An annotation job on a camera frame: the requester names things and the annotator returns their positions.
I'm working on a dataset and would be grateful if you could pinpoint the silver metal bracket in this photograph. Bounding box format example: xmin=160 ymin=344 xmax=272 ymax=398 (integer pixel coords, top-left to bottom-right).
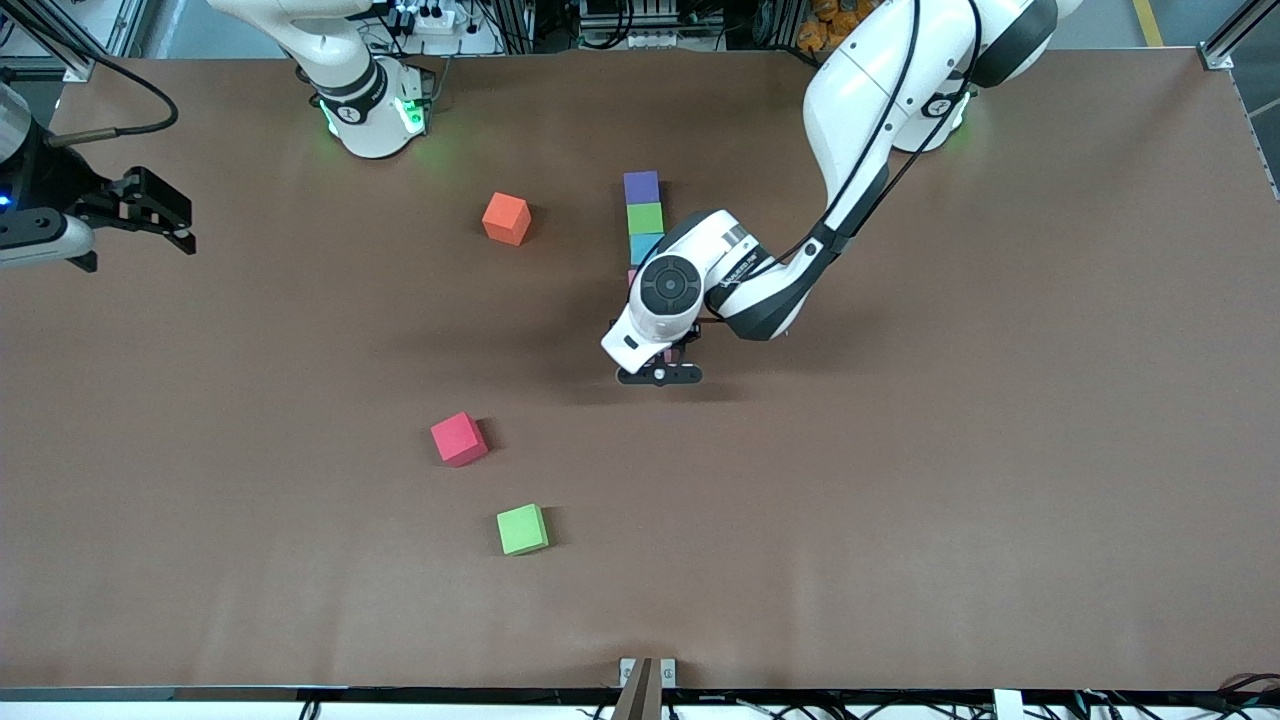
xmin=619 ymin=657 xmax=678 ymax=691

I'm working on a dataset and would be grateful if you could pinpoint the white power strip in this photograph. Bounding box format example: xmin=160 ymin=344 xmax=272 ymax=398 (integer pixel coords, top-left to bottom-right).
xmin=395 ymin=2 xmax=459 ymax=33

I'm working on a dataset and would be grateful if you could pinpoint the brown table cover sheet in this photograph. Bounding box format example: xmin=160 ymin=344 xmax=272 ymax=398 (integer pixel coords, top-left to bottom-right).
xmin=0 ymin=48 xmax=1280 ymax=691

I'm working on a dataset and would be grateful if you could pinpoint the orange foam cube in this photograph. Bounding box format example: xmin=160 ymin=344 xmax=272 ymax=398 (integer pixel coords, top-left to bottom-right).
xmin=482 ymin=192 xmax=533 ymax=247

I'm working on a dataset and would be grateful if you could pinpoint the red foam cube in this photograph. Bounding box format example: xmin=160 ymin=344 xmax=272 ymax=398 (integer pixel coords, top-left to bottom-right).
xmin=430 ymin=411 xmax=490 ymax=469

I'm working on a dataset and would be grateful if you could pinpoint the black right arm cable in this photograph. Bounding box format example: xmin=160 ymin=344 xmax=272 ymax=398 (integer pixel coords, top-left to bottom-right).
xmin=30 ymin=15 xmax=181 ymax=146

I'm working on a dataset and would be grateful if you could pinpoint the grey camera pole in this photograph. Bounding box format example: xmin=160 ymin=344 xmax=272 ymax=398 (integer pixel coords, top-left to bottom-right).
xmin=611 ymin=657 xmax=664 ymax=720

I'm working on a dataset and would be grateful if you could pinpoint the net bag of oranges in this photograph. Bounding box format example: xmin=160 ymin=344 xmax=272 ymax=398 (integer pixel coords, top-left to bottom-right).
xmin=798 ymin=0 xmax=881 ymax=53

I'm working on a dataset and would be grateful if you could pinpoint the aluminium frame profile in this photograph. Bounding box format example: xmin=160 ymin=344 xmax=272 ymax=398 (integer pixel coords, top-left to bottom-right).
xmin=1198 ymin=0 xmax=1280 ymax=73
xmin=0 ymin=0 xmax=151 ymax=83

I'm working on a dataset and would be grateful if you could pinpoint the metal control box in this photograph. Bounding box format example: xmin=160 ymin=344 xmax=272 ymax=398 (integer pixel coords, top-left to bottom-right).
xmin=578 ymin=0 xmax=729 ymax=51

